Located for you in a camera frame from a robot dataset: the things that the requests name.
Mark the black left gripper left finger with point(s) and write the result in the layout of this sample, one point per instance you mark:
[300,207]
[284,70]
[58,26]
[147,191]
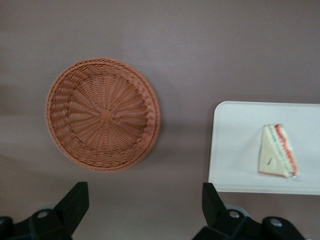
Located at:
[67,212]

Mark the cream plastic tray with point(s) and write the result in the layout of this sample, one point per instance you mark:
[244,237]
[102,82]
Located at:
[237,150]

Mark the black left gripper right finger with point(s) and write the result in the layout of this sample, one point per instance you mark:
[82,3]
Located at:
[220,225]

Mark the brown round wicker basket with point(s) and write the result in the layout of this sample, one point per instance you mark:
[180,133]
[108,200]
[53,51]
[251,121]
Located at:
[105,117]

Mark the triangle sandwich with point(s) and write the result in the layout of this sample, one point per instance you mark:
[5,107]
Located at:
[271,155]

